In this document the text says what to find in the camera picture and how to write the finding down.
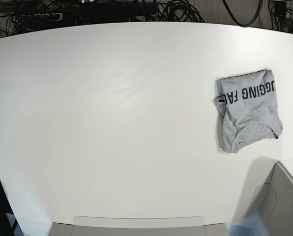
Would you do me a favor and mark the grey T-shirt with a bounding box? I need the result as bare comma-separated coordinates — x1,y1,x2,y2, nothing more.
214,70,283,153

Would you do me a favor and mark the black cable bundle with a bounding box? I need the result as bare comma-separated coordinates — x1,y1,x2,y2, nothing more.
158,0,206,23

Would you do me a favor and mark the beige box at right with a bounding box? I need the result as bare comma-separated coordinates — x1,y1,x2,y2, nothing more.
248,162,293,236

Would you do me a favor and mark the beige box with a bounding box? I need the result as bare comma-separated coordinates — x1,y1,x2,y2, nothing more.
248,162,293,236
49,216,229,236

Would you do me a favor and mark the beige box at bottom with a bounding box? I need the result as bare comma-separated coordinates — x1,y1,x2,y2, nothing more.
49,216,229,236

